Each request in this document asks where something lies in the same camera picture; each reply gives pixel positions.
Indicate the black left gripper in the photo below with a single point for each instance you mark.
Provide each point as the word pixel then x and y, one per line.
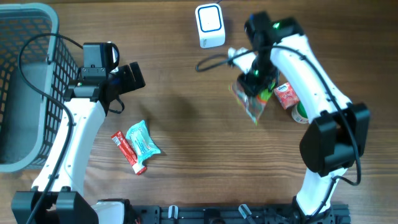
pixel 125 79

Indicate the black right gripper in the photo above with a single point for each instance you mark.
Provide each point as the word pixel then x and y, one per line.
pixel 253 83

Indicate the small red white packet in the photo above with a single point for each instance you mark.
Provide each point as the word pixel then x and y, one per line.
pixel 286 95

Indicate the green gummy candy bag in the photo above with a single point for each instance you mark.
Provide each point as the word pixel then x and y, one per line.
pixel 253 105

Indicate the mint green wipes pouch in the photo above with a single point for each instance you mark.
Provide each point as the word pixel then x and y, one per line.
pixel 141 141

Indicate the green lid spice jar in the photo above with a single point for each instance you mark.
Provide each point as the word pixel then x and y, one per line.
pixel 299 114

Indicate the red snack bar wrapper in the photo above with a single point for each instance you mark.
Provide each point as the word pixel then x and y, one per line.
pixel 128 152

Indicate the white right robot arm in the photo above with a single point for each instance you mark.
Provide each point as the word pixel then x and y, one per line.
pixel 335 139

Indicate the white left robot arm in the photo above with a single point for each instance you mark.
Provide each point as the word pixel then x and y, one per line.
pixel 56 196

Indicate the white barcode scanner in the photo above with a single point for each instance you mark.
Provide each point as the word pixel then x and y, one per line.
pixel 210 25

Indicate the grey plastic mesh basket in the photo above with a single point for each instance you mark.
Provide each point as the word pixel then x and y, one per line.
pixel 30 49

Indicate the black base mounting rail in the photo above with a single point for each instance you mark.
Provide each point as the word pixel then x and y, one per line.
pixel 268 214

